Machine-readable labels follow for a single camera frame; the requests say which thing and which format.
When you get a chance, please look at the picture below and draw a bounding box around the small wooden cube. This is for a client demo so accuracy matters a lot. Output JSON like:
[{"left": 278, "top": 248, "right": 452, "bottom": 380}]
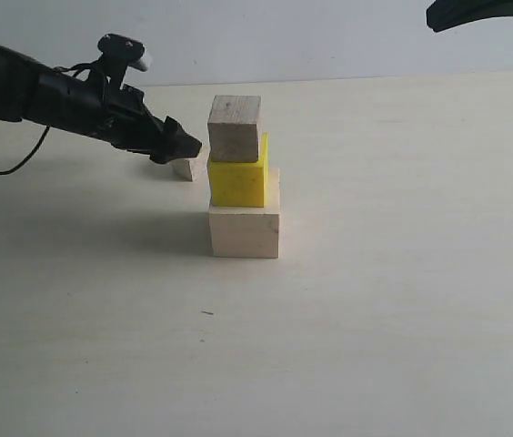
[{"left": 170, "top": 153, "right": 208, "bottom": 182}]

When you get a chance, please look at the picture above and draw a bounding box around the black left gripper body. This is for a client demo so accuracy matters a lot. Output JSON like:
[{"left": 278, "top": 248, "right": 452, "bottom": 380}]
[{"left": 28, "top": 67, "right": 168, "bottom": 155}]

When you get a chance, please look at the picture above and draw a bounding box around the medium wooden cube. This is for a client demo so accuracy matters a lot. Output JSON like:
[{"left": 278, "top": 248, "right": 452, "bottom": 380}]
[{"left": 207, "top": 95, "right": 261, "bottom": 163}]

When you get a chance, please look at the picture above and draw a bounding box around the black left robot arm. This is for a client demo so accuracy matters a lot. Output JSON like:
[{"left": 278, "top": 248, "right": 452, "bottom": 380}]
[{"left": 0, "top": 33, "right": 202, "bottom": 164}]

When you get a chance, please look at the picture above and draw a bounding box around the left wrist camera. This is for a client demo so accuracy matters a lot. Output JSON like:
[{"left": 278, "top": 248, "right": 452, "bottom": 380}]
[{"left": 93, "top": 33, "right": 152, "bottom": 89}]

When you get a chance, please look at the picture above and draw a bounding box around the yellow cube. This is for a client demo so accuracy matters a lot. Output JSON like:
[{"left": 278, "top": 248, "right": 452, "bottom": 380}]
[{"left": 207, "top": 133, "right": 269, "bottom": 208}]

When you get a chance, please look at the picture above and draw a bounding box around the large wooden cube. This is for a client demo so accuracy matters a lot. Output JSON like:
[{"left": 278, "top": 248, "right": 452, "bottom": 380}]
[{"left": 208, "top": 168, "right": 281, "bottom": 259}]

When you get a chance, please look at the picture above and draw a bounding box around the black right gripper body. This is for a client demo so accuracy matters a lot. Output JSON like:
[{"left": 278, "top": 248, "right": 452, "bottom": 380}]
[{"left": 426, "top": 0, "right": 513, "bottom": 32}]

